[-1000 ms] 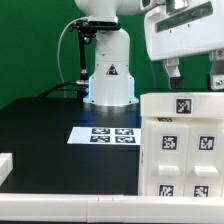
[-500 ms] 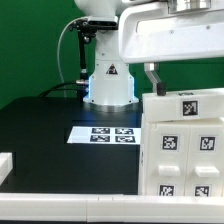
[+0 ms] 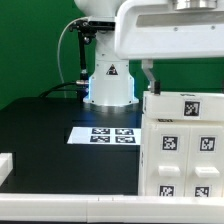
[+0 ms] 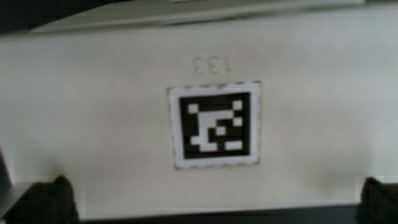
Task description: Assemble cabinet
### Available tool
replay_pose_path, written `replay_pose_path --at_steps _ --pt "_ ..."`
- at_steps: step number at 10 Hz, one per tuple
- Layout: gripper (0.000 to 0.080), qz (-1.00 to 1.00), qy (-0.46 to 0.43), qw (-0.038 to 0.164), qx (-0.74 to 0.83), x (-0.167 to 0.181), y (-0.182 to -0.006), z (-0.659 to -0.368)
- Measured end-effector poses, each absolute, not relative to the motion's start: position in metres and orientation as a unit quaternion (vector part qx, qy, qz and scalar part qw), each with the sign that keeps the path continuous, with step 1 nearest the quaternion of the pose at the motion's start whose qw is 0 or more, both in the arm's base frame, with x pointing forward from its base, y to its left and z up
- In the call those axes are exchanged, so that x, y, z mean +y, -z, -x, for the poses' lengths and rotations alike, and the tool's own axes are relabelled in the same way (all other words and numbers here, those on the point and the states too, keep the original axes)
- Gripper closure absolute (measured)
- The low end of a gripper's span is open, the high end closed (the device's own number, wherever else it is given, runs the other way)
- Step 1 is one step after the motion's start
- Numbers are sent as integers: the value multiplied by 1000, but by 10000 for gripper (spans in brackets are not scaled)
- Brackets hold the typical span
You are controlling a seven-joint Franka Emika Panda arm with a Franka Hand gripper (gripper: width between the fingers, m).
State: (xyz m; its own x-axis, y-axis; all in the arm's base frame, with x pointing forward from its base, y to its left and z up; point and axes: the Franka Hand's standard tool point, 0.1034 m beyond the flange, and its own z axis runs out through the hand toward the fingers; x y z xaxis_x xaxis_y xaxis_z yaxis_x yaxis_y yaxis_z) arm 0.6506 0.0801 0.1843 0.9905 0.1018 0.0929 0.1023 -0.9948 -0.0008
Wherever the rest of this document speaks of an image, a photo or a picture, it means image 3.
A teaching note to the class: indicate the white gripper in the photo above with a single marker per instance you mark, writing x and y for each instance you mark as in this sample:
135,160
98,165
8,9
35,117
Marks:
169,29

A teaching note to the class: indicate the white cabinet drawer box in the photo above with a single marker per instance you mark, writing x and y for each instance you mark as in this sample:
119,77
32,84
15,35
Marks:
184,106

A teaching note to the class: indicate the small white cabinet panel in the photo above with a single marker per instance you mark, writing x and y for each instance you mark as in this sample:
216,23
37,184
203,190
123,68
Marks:
167,160

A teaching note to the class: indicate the large white cabinet body box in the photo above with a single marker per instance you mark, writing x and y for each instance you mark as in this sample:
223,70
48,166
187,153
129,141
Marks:
146,128

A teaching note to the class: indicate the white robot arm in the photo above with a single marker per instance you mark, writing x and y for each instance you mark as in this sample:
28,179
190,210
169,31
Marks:
111,85

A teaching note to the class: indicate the white marker sheet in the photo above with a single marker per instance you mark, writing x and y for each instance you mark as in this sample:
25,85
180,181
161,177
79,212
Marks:
105,136

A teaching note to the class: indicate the black camera on stand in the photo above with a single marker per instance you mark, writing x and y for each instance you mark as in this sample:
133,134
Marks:
87,29

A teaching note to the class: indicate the white left rail piece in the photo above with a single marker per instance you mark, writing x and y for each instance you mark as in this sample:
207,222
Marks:
6,166

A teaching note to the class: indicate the white front rail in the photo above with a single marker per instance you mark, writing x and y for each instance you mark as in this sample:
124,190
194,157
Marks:
118,209

